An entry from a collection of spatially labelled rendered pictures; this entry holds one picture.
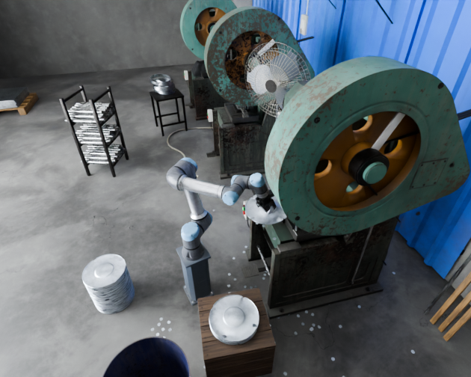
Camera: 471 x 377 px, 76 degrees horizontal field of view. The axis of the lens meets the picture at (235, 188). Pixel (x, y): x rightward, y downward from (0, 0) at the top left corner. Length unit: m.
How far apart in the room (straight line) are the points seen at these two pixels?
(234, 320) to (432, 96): 1.47
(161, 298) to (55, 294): 0.83
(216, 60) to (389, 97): 1.84
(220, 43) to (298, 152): 1.79
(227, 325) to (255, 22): 2.31
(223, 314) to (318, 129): 1.22
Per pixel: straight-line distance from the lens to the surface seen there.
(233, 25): 2.83
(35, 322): 2.77
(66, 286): 2.86
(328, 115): 1.19
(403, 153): 1.63
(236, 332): 1.88
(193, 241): 1.99
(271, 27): 2.92
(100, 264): 2.45
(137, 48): 8.18
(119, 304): 2.50
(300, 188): 1.32
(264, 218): 1.89
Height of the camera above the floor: 2.05
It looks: 37 degrees down
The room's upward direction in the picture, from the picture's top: 1 degrees counter-clockwise
